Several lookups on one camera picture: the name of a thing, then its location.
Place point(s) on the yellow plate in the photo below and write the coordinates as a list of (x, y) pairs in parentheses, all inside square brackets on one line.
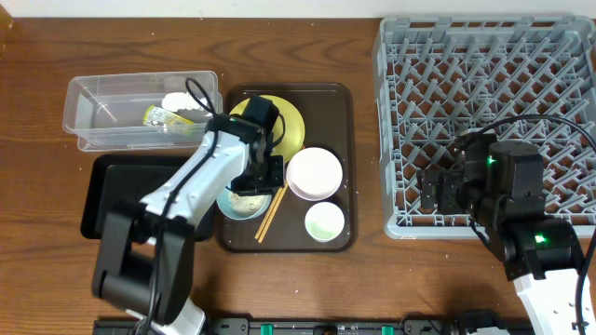
[(288, 131)]

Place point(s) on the yellow green wrapper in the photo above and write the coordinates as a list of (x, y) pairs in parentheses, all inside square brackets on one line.
[(166, 121)]

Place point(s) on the white tissue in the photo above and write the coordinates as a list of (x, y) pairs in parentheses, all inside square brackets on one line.
[(178, 101)]

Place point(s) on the dark brown serving tray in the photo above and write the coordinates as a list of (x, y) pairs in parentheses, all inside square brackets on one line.
[(327, 111)]

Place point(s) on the pink bowl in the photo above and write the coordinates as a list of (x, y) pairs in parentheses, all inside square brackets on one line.
[(314, 174)]

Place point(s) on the rice leftovers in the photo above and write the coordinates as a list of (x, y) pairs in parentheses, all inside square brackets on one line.
[(246, 205)]

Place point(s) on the white green cup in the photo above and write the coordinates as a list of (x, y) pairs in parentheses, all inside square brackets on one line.
[(324, 221)]

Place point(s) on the clear plastic bin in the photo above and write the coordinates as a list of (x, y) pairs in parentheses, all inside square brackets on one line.
[(105, 111)]

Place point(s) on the black waste tray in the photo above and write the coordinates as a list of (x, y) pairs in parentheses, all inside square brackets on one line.
[(123, 178)]

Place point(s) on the grey dishwasher rack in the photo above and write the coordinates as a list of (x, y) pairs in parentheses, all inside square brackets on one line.
[(527, 78)]

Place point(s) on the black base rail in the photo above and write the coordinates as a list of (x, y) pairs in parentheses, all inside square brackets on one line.
[(470, 322)]

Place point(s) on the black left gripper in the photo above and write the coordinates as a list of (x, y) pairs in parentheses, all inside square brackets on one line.
[(247, 188)]

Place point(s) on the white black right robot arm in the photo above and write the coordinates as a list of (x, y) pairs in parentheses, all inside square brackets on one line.
[(500, 187)]

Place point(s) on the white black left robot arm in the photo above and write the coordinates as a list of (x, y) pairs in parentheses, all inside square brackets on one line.
[(146, 259)]

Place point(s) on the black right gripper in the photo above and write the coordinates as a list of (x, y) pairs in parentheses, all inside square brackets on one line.
[(450, 181)]

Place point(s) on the light blue bowl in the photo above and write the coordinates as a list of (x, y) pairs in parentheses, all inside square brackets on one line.
[(223, 204)]

